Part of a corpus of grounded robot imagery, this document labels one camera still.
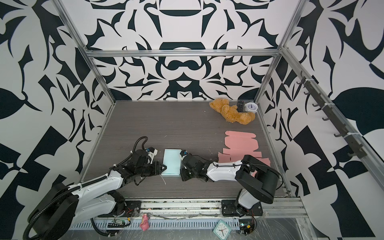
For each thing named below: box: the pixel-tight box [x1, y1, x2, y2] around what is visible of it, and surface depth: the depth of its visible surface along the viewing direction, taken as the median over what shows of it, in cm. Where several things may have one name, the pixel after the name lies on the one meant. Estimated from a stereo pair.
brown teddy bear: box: [209, 98, 256, 125], surface depth 103 cm
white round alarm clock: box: [244, 102, 258, 113], surface depth 116 cm
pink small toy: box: [140, 213, 150, 232], surface depth 70 cm
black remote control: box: [236, 99, 245, 113], surface depth 118 cm
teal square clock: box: [213, 220, 232, 240], surface depth 69 cm
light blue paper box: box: [161, 148, 182, 177], surface depth 88 cm
